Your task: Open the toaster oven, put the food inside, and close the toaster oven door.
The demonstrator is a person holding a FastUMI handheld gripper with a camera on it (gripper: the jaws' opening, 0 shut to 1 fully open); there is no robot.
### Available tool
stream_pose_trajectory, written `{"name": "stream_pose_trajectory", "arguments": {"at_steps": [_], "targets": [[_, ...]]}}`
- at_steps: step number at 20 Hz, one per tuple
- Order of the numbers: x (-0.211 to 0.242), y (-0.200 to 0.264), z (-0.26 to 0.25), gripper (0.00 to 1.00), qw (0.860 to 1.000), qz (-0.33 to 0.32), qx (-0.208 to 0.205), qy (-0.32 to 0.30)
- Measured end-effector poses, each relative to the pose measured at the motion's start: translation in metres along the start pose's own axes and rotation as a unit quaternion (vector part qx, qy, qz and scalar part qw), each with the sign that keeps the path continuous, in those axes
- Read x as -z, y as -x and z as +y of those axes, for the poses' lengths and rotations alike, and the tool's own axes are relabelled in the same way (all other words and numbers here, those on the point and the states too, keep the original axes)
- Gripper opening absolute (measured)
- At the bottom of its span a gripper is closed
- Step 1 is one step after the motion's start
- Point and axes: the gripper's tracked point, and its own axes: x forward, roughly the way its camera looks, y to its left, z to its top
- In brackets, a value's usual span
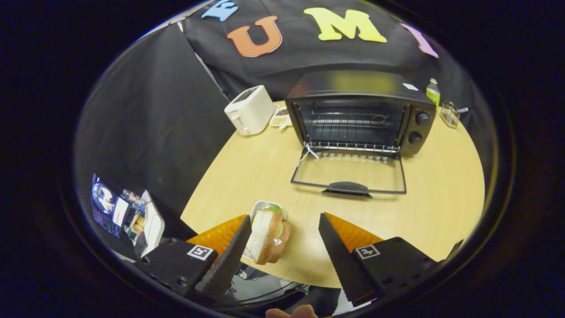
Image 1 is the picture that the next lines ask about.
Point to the clear glass container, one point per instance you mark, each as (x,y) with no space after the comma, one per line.
(450,115)

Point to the green label plastic bottle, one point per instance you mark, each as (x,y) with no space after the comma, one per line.
(433,95)

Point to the sandwich with lettuce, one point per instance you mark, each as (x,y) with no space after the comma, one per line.
(267,236)

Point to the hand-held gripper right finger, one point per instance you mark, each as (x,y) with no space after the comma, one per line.
(342,260)

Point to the blue printed box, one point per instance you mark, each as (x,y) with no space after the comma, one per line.
(106,205)

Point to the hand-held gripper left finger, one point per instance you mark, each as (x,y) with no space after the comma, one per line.
(229,260)

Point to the black toaster oven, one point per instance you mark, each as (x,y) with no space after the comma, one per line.
(353,84)

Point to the white plate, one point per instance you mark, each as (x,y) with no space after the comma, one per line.
(260,205)

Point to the white toaster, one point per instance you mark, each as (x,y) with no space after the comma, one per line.
(249,108)

